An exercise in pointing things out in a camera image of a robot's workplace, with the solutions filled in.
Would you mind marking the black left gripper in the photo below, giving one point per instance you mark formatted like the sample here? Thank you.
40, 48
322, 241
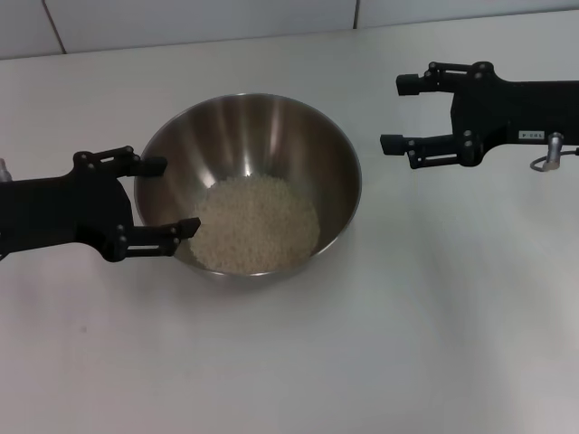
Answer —
59, 212

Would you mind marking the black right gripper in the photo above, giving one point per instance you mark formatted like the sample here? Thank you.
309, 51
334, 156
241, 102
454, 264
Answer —
497, 113

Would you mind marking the white rice grains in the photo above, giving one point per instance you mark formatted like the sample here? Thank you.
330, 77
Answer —
258, 226

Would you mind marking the stainless steel mixing bowl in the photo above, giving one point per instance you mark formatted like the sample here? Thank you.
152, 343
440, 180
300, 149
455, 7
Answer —
253, 135

